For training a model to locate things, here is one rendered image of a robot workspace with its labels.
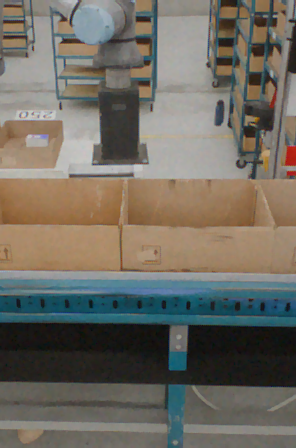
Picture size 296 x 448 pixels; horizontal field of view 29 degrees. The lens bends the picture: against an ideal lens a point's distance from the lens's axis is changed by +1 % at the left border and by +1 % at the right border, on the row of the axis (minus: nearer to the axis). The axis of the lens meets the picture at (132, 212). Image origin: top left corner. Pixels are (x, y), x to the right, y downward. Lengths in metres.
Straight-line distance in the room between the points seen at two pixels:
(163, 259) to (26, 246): 0.36
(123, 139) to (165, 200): 0.87
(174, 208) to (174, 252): 0.29
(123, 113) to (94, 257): 1.13
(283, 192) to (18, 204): 0.81
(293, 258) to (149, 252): 0.37
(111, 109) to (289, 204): 1.03
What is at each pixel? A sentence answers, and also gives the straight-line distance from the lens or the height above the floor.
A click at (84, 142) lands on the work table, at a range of 2.83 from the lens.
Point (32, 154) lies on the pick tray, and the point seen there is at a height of 0.82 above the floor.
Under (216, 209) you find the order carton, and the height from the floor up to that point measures 0.95.
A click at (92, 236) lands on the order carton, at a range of 1.46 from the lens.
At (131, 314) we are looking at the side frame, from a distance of 1.51.
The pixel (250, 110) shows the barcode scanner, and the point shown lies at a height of 1.07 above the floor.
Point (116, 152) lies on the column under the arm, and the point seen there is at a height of 0.80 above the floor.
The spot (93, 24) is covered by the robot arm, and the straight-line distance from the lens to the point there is 2.27.
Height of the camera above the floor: 1.76
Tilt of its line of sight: 28 degrees down
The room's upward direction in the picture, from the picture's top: 1 degrees counter-clockwise
